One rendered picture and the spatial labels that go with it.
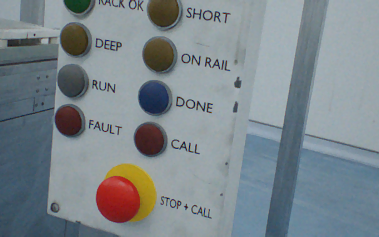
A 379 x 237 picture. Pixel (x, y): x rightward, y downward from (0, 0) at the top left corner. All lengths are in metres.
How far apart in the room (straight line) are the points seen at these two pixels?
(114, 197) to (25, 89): 1.08
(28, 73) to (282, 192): 0.82
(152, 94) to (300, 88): 1.18
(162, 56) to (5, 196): 1.25
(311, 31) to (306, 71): 0.11
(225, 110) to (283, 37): 3.80
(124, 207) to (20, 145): 1.19
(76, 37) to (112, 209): 0.15
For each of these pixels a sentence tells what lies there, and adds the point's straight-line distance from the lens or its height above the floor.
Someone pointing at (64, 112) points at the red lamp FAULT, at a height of 0.94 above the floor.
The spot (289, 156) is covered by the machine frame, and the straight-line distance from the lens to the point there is 1.64.
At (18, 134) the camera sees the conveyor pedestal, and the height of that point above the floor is 0.60.
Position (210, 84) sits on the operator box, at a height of 0.99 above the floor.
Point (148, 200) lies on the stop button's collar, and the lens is 0.47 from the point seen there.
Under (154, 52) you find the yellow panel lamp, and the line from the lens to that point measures 0.44.
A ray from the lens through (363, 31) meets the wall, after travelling 4.03.
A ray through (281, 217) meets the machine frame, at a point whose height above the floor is 0.41.
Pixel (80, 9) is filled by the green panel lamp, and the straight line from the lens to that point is 0.47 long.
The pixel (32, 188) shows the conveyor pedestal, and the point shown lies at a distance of 1.73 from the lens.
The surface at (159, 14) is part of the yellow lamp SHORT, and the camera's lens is 0.43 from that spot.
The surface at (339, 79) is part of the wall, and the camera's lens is 4.09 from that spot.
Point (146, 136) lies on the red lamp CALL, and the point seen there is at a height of 0.93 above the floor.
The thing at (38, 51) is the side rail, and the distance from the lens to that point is 1.53.
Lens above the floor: 1.06
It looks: 13 degrees down
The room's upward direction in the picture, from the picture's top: 7 degrees clockwise
